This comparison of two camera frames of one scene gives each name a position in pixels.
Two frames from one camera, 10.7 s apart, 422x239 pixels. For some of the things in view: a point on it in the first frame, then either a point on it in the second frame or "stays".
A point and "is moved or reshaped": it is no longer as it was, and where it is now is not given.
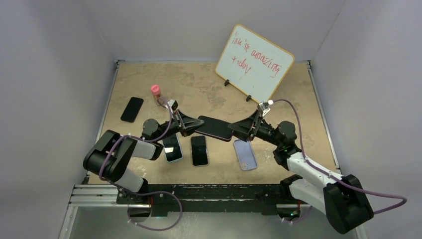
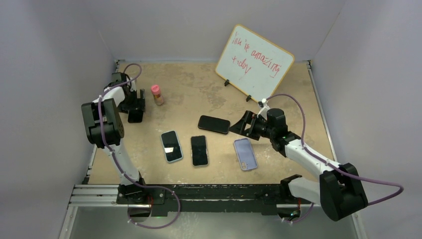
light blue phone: x=172 y=148 stays
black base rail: x=162 y=198 stays
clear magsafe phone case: x=199 y=149 stays
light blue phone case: x=172 y=149 stays
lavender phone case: x=246 y=155 stays
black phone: x=199 y=150 stays
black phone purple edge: x=223 y=132 is moved or reshaped
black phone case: x=215 y=128 is moved or reshaped
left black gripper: x=187 y=124 to x=138 y=104
